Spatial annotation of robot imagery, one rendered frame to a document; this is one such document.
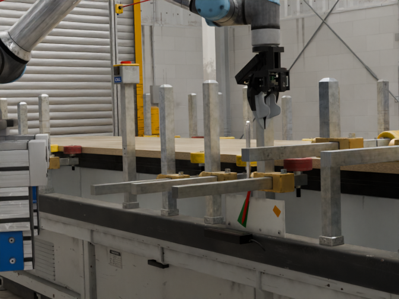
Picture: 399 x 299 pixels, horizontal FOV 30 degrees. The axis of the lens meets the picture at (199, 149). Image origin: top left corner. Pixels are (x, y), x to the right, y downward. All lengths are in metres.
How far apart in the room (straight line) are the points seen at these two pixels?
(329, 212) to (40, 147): 0.75
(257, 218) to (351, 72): 8.86
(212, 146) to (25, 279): 2.22
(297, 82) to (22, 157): 10.11
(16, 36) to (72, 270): 1.86
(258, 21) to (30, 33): 0.65
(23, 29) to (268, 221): 0.86
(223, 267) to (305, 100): 9.21
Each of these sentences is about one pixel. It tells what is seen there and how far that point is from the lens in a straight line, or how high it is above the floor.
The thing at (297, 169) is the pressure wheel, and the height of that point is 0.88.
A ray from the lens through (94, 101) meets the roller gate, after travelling 11.12.
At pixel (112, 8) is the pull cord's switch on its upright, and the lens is 5.05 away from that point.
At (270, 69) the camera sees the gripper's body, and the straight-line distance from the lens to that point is 1.91.
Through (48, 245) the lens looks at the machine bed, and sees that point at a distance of 3.99.
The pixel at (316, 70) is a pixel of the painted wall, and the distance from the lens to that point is 11.29.
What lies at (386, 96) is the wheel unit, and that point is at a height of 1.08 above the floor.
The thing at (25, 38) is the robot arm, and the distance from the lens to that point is 2.16.
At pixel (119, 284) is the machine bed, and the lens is 3.37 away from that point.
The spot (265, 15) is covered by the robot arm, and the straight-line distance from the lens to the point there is 1.92.
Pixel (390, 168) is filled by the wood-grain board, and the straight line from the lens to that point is 1.97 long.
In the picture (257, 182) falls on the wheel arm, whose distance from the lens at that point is 2.00.
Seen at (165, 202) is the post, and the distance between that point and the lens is 2.49.
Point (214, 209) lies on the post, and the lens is 2.27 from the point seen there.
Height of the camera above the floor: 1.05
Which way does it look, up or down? 3 degrees down
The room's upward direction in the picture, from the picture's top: 2 degrees counter-clockwise
